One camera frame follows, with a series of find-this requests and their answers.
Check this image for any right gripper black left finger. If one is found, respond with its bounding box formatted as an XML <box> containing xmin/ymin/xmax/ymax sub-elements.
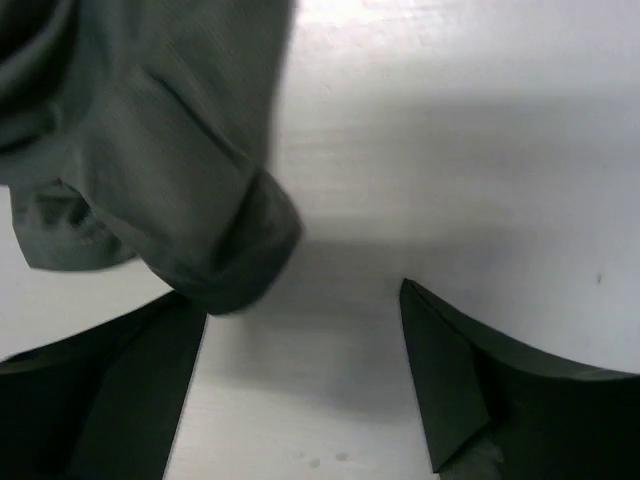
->
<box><xmin>1</xmin><ymin>293</ymin><xmax>207</xmax><ymax>480</ymax></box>

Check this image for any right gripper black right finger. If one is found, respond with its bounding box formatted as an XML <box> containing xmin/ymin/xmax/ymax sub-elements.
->
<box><xmin>399</xmin><ymin>279</ymin><xmax>639</xmax><ymax>480</ymax></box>

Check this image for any dark grey t-shirt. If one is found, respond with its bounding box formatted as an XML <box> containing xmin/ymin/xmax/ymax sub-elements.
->
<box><xmin>1</xmin><ymin>1</ymin><xmax>301</xmax><ymax>315</ymax></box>

